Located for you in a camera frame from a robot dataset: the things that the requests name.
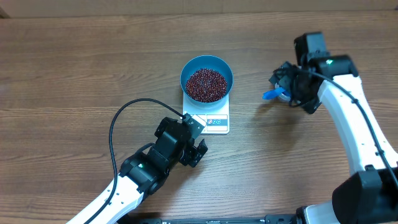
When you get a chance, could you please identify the right black camera cable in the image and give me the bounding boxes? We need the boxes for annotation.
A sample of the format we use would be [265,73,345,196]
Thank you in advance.
[273,67,398,187]

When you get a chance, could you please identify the clear plastic food container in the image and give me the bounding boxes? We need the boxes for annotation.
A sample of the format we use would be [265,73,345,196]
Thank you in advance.
[278,92,291,103]

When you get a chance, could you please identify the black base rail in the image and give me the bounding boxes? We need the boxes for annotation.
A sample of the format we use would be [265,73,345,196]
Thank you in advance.
[116,214,305,224]

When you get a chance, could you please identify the teal round bowl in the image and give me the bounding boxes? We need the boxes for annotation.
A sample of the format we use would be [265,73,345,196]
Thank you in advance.
[180,55,234,96]

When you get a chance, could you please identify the red beans in bowl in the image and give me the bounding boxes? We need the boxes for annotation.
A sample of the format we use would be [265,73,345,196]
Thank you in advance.
[185,68,228,103]

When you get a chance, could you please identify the blue plastic measuring scoop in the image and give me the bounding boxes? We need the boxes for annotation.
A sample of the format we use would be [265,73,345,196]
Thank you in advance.
[262,87,287,100]

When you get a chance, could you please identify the left black camera cable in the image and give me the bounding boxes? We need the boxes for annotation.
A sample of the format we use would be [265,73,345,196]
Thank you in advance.
[83,98,187,224]

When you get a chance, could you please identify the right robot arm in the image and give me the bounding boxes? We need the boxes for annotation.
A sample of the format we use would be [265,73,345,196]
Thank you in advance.
[263,32,397,224]

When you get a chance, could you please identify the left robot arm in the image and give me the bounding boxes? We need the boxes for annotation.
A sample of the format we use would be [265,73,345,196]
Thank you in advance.
[69,114,208,223]

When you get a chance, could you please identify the black camera cable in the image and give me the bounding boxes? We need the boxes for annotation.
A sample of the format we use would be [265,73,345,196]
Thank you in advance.
[273,67,398,187]
[83,98,187,224]

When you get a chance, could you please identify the white digital kitchen scale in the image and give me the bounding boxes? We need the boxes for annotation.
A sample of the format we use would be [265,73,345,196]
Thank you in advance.
[183,93,230,134]

